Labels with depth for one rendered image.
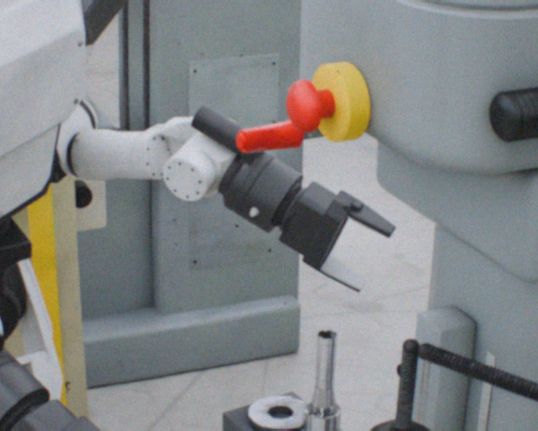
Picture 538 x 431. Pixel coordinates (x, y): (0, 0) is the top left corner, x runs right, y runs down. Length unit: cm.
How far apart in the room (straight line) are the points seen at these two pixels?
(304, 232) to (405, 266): 327
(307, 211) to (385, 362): 261
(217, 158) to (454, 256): 55
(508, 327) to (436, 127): 24
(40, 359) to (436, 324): 67
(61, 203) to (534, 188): 198
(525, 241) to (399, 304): 358
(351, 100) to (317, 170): 487
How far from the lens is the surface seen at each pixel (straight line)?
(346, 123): 88
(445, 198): 99
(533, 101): 80
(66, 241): 281
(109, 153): 163
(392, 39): 85
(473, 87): 82
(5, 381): 115
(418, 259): 486
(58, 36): 136
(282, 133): 100
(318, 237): 152
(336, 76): 88
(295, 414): 165
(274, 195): 151
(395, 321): 436
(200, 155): 152
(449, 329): 103
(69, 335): 292
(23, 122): 136
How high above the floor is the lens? 203
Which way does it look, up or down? 23 degrees down
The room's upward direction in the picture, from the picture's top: 1 degrees clockwise
